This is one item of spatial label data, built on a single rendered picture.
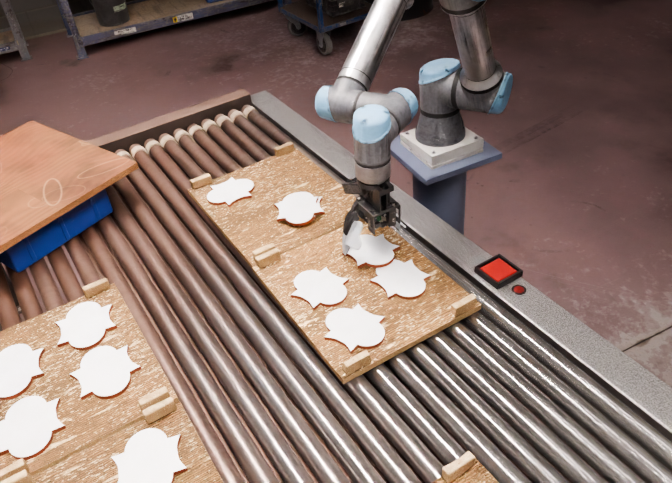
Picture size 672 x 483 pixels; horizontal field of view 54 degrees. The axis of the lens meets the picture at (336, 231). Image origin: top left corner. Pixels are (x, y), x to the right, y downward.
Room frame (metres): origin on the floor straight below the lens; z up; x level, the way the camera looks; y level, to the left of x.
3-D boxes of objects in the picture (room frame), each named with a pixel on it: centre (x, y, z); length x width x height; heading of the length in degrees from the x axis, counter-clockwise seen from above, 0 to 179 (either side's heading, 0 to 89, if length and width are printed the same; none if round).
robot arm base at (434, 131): (1.75, -0.35, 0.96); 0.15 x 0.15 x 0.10
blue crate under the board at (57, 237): (1.48, 0.81, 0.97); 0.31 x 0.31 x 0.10; 50
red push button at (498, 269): (1.10, -0.36, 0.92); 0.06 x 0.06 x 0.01; 29
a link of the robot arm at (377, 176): (1.17, -0.09, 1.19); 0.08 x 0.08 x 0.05
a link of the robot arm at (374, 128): (1.17, -0.09, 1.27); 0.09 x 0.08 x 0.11; 146
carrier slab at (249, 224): (1.46, 0.15, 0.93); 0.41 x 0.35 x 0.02; 29
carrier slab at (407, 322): (1.09, -0.04, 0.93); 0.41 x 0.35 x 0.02; 28
